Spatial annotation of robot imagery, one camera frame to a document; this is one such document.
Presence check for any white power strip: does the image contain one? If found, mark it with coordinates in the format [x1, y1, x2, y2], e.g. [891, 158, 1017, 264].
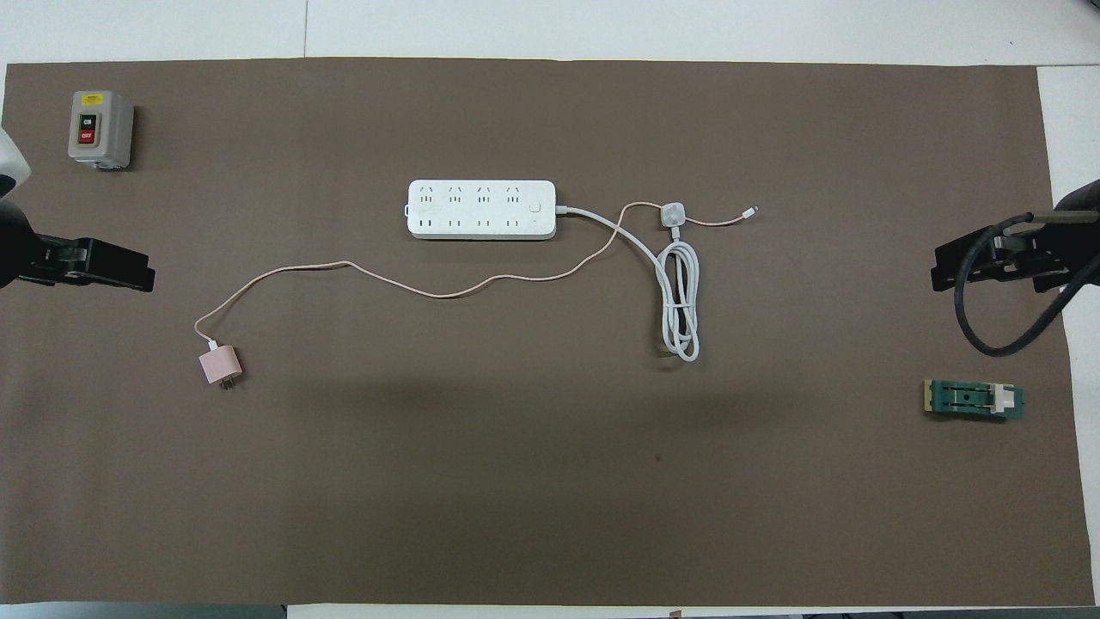
[407, 179, 558, 242]

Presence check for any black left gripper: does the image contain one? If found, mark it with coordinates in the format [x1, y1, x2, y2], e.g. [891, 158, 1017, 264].
[0, 234, 156, 293]

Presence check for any brown table mat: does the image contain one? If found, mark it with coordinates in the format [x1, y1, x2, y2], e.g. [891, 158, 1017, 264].
[0, 57, 1095, 607]

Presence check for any pink charging cable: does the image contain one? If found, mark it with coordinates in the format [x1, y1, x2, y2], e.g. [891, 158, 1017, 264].
[194, 202, 761, 349]

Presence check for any white power cord with plug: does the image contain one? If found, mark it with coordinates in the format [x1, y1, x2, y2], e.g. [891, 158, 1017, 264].
[554, 200, 701, 362]

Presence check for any pink charger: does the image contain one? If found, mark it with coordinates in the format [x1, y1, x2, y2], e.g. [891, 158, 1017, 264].
[199, 344, 244, 392]

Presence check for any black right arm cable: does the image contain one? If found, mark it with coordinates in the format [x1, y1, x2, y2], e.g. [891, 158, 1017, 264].
[954, 213, 1100, 358]

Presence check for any grey on-off switch box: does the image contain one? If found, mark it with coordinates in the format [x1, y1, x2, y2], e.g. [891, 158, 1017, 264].
[68, 90, 136, 171]

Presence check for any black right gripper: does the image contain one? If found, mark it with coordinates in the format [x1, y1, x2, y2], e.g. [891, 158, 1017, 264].
[931, 211, 1075, 293]

